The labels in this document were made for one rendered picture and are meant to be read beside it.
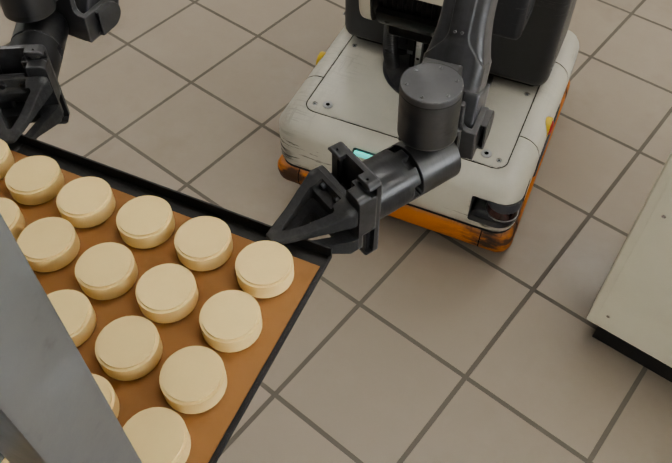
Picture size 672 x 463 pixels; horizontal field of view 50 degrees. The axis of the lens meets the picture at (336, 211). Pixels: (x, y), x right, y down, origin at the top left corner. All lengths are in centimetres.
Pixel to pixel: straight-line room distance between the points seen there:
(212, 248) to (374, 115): 116
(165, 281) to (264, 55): 181
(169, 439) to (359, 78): 141
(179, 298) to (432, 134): 26
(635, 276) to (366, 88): 77
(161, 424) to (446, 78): 37
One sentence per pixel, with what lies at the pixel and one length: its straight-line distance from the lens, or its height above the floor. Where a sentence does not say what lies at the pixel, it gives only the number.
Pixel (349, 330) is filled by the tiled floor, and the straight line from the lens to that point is 171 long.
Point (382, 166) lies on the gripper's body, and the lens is 67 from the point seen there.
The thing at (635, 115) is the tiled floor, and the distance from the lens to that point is 234.
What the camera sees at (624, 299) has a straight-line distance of 161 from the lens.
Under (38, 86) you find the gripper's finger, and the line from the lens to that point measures 81.
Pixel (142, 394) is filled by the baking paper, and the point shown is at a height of 95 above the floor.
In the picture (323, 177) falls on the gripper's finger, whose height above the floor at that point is 99.
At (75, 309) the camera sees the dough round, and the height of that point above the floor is 97.
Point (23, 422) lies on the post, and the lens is 24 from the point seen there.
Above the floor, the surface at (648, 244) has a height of 40.
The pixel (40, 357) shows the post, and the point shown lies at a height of 129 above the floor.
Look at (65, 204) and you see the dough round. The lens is 70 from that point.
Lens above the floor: 148
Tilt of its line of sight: 51 degrees down
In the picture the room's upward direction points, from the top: straight up
